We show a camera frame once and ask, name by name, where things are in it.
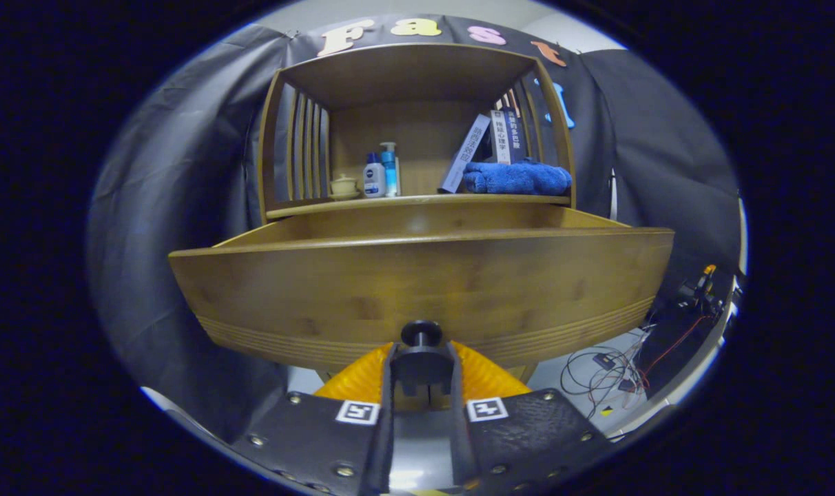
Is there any tangle of floor cables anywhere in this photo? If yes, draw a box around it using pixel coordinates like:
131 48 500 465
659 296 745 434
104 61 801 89
561 331 656 419

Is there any dark blue book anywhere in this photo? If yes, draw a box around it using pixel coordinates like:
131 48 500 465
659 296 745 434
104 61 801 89
504 105 528 163

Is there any black backdrop cloth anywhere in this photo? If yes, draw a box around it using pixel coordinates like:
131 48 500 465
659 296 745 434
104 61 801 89
87 14 742 442

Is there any blue pump bottle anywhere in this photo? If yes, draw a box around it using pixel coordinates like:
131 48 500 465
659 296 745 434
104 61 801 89
380 142 401 198

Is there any grey book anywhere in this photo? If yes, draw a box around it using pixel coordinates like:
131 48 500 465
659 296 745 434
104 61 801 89
438 114 492 194

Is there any wooden cabinet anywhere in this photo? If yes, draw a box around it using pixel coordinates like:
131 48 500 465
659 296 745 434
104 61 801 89
256 43 577 384

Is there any white bottle with blue cap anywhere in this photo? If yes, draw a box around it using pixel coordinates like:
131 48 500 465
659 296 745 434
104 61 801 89
363 152 386 199

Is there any white book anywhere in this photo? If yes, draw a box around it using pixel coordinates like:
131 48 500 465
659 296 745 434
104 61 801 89
490 109 513 165

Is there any blue towel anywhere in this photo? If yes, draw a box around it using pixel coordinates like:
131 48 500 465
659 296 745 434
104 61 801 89
462 160 573 196

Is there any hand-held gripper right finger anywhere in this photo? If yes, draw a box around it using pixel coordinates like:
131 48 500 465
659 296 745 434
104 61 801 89
449 341 615 493

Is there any black device with orange part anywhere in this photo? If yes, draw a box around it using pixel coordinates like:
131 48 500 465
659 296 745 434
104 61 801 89
676 265 725 318

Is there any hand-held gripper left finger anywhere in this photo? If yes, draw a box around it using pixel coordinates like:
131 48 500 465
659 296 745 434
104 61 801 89
228 341 398 496

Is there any wooden drawer with black knob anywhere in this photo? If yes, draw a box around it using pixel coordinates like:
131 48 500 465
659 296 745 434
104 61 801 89
168 203 675 397

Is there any beige lidded teacup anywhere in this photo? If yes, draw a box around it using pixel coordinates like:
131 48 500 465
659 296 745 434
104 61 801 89
329 174 360 201

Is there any wooden countertop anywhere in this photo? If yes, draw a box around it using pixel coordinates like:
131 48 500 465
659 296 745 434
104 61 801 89
266 193 571 220

